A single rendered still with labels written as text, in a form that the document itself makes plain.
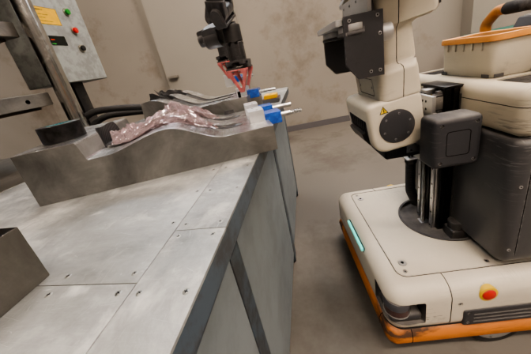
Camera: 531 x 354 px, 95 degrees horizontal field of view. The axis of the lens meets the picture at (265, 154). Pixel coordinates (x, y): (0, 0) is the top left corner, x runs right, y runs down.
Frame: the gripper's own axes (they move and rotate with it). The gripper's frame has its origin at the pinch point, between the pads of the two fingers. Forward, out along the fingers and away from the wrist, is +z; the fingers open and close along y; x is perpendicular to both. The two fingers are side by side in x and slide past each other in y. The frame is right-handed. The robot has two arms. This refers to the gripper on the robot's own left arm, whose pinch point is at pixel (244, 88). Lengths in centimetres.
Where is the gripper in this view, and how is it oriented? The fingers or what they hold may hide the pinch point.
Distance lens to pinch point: 87.0
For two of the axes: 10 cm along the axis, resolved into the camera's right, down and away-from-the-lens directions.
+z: 1.9, 9.2, 3.5
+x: 9.7, -1.3, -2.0
